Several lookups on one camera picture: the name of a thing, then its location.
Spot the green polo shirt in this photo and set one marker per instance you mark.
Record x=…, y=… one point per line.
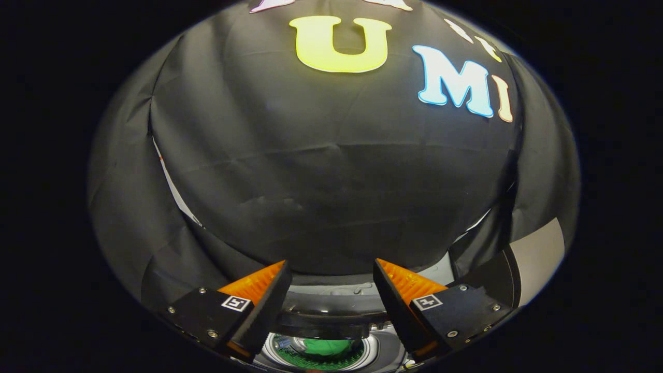
x=326, y=347

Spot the grey washing machine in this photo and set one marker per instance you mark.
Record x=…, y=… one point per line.
x=383, y=352

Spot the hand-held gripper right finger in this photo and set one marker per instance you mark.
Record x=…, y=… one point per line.
x=396, y=305

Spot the beige cabinet with dark top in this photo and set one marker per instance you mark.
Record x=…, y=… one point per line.
x=538, y=259

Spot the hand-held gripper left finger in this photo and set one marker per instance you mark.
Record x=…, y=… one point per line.
x=267, y=305

